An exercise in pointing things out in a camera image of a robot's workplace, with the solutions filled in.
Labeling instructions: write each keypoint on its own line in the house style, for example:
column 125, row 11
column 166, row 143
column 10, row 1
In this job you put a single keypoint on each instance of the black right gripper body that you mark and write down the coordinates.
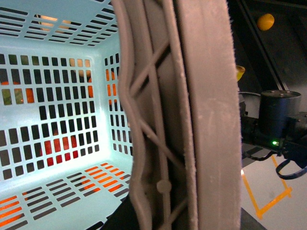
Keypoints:
column 295, row 152

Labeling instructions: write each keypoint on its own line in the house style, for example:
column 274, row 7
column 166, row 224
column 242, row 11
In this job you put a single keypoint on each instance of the yellow banana tip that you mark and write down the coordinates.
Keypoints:
column 240, row 72

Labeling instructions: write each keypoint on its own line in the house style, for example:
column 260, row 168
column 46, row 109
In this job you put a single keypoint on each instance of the black shelf frame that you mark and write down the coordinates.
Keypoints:
column 276, row 58

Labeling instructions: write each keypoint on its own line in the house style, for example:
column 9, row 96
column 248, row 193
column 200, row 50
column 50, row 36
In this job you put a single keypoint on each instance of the orange on upper shelf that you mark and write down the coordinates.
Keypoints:
column 265, row 22

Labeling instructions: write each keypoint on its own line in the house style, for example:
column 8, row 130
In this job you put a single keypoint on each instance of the light blue shopping basket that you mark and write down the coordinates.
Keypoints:
column 65, row 153

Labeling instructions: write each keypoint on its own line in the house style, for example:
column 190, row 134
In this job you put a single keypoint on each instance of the grey basket handle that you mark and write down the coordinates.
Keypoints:
column 177, row 85

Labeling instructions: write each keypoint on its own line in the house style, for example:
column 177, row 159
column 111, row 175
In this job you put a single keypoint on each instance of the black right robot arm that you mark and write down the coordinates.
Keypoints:
column 280, row 126

